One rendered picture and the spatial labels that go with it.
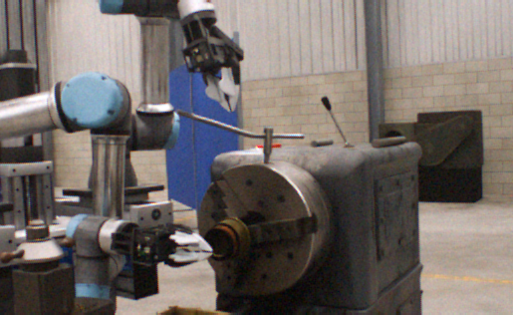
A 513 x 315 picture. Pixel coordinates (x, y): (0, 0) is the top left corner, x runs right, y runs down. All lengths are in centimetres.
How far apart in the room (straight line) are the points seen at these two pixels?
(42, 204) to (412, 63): 1034
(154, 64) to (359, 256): 82
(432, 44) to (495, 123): 186
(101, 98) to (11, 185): 56
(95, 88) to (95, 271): 40
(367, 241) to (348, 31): 1090
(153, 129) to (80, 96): 57
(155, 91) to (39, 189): 44
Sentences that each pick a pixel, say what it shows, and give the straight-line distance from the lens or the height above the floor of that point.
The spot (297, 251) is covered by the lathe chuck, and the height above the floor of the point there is 104.
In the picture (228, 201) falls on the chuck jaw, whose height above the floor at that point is 115.
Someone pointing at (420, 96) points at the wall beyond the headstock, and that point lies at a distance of 1161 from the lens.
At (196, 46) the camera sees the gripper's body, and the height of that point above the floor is 150.
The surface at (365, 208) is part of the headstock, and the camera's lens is 148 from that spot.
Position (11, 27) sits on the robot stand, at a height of 165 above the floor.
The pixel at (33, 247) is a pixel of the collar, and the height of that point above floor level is 114.
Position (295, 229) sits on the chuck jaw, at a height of 109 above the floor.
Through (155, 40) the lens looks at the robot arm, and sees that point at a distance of 181.
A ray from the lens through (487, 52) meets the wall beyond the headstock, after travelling 1142.
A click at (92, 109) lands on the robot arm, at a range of 130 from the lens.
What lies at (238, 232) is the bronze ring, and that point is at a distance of 130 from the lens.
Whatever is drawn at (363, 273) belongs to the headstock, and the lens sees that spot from 151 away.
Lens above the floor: 131
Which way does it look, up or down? 3 degrees down
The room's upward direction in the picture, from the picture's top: 3 degrees counter-clockwise
